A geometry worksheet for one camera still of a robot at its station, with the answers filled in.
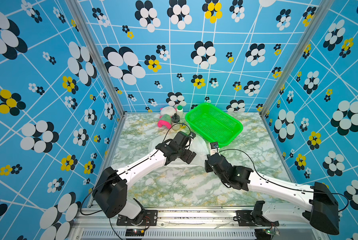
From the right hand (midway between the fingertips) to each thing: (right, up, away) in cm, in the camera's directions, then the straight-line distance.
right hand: (208, 155), depth 79 cm
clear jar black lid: (-19, +19, +25) cm, 36 cm away
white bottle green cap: (-16, +27, +33) cm, 46 cm away
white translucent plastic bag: (-6, +5, +7) cm, 10 cm away
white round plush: (-25, +28, +35) cm, 51 cm away
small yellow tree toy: (-14, +15, +33) cm, 39 cm away
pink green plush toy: (-27, +20, +29) cm, 44 cm away
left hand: (-10, +3, +5) cm, 12 cm away
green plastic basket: (+10, +18, +36) cm, 42 cm away
